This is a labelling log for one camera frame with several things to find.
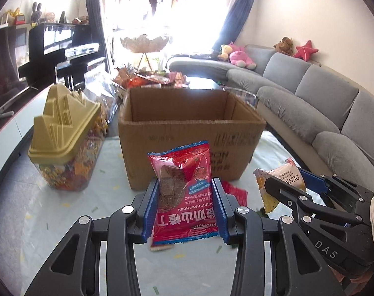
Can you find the grey marker pen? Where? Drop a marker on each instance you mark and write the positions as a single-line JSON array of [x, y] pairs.
[[1, 116]]

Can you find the grey rabbit plush toy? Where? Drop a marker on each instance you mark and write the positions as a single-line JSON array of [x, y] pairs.
[[36, 14]]

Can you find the white shell dish on stand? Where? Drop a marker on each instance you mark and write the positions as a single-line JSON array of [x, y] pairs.
[[143, 43]]

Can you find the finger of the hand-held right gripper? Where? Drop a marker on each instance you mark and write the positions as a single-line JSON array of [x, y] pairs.
[[312, 180], [301, 199]]

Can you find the brown cardboard box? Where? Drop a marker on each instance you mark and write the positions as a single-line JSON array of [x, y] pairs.
[[174, 135]]

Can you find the small red snack packet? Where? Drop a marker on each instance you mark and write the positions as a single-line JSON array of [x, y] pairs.
[[236, 194]]

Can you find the small red box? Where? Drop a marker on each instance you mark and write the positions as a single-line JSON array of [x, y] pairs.
[[20, 19]]

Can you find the pink plush toy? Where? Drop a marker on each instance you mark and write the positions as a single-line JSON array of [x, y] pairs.
[[241, 57]]

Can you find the yellow plush toy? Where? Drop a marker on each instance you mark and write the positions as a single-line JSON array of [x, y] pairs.
[[224, 53]]

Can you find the beige biscuit packet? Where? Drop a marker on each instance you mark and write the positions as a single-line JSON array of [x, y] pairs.
[[287, 174]]

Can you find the brown plush toy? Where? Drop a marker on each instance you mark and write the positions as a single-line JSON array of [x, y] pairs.
[[284, 46]]

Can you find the clear jar with gold lid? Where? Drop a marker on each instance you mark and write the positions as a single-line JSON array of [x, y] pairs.
[[63, 135]]

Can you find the pile of assorted snack packets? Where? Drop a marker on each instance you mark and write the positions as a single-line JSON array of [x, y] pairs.
[[146, 78]]

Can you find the red hawthorn snack packet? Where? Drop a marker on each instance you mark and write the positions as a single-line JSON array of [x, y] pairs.
[[182, 222]]

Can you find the black piano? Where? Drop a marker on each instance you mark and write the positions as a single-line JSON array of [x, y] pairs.
[[51, 43]]

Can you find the grey sofa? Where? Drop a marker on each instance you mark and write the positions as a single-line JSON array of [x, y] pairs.
[[313, 98]]

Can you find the blue curtain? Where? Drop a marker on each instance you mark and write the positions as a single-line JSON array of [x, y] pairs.
[[96, 15], [239, 9]]

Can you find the red star plush toy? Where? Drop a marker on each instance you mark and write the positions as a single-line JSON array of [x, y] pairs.
[[305, 50]]

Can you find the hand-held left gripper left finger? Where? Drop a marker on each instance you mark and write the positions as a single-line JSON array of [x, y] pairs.
[[150, 211]]

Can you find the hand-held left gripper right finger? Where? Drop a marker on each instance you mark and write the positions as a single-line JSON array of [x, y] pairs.
[[219, 211]]

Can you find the dark hanging garment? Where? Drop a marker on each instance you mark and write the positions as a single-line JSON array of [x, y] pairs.
[[152, 0]]

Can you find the clear plastic snack bag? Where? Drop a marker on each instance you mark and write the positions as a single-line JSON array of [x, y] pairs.
[[102, 98]]

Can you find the clear glass bowl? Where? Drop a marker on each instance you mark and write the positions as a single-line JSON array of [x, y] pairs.
[[244, 97]]

